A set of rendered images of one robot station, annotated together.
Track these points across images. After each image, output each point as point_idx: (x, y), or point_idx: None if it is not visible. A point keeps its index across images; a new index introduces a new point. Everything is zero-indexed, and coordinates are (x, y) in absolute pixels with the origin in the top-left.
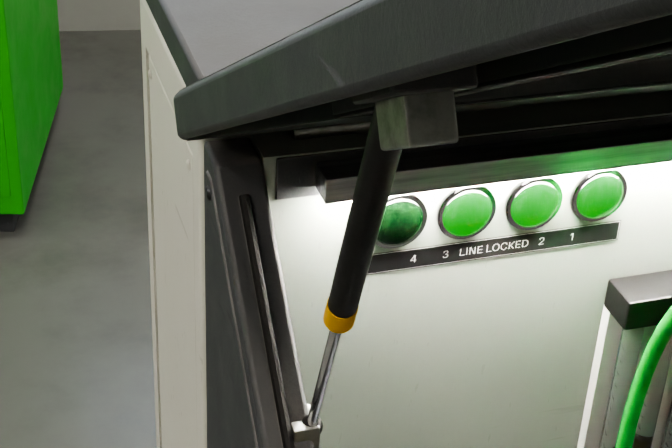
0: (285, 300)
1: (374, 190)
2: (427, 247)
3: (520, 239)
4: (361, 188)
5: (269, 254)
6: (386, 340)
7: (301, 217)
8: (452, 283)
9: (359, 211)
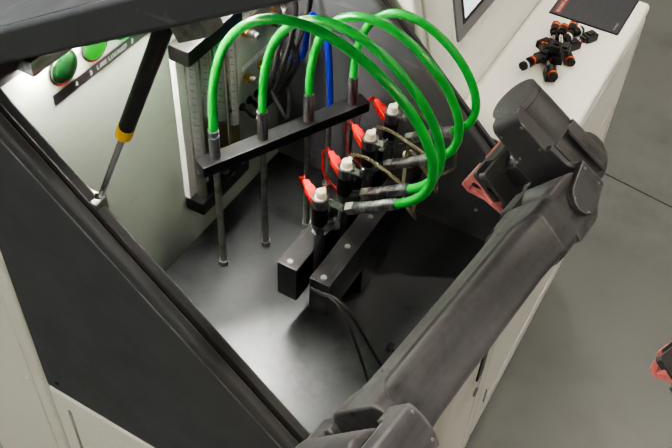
0: (47, 141)
1: (158, 62)
2: (81, 73)
3: (122, 45)
4: (150, 64)
5: (23, 120)
6: (77, 135)
7: (15, 91)
8: (98, 86)
9: (148, 75)
